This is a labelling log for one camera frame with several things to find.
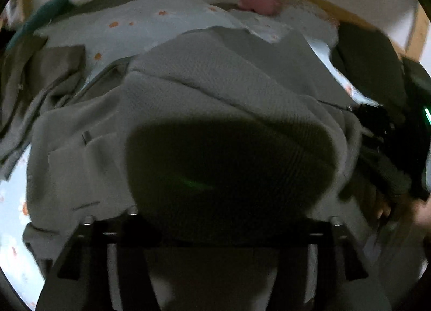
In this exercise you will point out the grey lettered zip hoodie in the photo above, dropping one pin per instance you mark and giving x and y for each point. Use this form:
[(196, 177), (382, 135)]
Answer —
[(219, 112)]

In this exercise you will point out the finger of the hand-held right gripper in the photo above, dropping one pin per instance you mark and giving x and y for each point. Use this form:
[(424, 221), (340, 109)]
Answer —
[(370, 115)]

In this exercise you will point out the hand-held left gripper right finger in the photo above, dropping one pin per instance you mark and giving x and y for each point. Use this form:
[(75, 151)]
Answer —
[(320, 233)]

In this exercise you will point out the dark folded garment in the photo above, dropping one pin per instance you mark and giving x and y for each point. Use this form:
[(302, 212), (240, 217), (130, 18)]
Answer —
[(367, 62)]

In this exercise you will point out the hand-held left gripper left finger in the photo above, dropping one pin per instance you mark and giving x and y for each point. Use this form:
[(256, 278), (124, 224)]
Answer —
[(134, 230)]

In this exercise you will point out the teal pillow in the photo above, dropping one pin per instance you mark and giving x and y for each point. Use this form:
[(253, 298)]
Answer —
[(50, 6)]

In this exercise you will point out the daisy print duvet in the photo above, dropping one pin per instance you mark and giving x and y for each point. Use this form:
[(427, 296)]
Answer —
[(134, 18)]

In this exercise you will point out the grey garment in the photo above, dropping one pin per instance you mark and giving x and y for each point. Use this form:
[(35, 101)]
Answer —
[(40, 78)]

